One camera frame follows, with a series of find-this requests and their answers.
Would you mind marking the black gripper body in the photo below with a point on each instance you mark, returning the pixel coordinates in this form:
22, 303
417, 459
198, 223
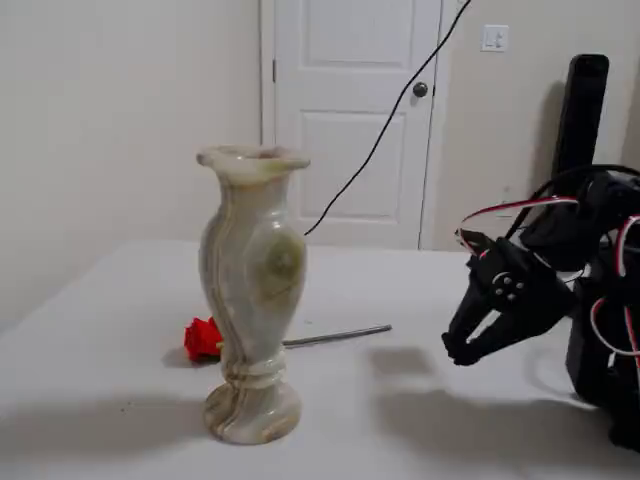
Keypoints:
525, 300

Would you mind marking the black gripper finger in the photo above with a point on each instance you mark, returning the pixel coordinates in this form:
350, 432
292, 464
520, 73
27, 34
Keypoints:
462, 325
492, 345

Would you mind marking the red artificial rose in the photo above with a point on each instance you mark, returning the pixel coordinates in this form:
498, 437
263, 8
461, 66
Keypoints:
201, 340

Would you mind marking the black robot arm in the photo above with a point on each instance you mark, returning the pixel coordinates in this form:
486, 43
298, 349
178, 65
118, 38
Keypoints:
605, 240

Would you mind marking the striped onyx stone vase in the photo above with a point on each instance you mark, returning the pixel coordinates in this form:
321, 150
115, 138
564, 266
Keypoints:
250, 280

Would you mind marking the tall black tower device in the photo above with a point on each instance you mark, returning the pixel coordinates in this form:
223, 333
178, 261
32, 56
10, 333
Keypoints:
582, 110

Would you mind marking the white panel door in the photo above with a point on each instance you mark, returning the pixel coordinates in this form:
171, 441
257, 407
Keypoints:
350, 125

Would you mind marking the round dark door knob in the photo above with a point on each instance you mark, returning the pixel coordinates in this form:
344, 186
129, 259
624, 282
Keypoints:
420, 89

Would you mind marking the metal door hinge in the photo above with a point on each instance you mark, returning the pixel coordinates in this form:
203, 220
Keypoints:
274, 71

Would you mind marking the white wall light switch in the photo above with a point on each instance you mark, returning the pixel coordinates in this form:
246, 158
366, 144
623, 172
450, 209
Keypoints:
494, 38

